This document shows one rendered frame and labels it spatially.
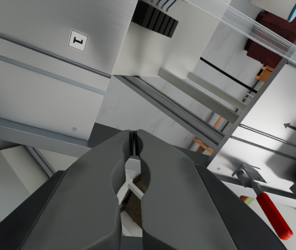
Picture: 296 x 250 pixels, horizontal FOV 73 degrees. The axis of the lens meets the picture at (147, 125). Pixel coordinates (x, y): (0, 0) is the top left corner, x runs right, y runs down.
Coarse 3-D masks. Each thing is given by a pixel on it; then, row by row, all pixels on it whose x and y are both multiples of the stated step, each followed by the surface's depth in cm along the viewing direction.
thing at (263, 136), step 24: (288, 72) 24; (264, 96) 25; (288, 96) 26; (240, 120) 27; (264, 120) 27; (288, 120) 28; (240, 144) 29; (264, 144) 30; (288, 144) 30; (216, 168) 31; (264, 168) 32; (288, 168) 33; (288, 192) 37
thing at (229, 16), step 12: (192, 0) 18; (204, 0) 18; (216, 0) 18; (204, 12) 19; (216, 12) 18; (228, 12) 18; (240, 12) 19; (228, 24) 19; (240, 24) 19; (252, 24) 19; (252, 36) 20; (264, 36) 20; (276, 36) 20; (276, 48) 21; (288, 48) 21; (288, 60) 23
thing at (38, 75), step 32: (0, 0) 17; (32, 0) 17; (64, 0) 17; (96, 0) 18; (128, 0) 18; (0, 32) 18; (32, 32) 18; (64, 32) 19; (96, 32) 19; (0, 64) 19; (32, 64) 20; (64, 64) 20; (96, 64) 21; (0, 96) 21; (32, 96) 22; (64, 96) 22; (96, 96) 22; (64, 128) 24
